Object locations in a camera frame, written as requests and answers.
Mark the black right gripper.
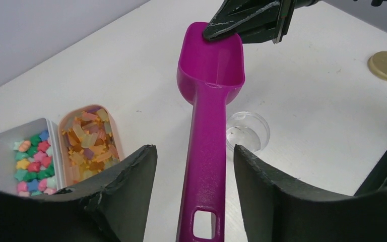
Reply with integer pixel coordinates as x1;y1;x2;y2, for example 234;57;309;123
203;0;317;44

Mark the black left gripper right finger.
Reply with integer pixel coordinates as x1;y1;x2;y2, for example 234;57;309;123
233;145;387;241

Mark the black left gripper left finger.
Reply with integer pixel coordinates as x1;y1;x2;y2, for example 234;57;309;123
0;145;158;241

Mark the clear plastic jar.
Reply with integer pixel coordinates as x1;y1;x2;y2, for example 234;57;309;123
226;111;271;153

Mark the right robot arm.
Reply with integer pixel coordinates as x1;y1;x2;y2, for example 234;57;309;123
203;0;387;44

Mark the pink gummy candy box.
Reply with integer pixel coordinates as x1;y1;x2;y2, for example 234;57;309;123
58;104;125;187

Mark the white star candy box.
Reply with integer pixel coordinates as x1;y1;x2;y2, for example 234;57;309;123
0;118;67;196

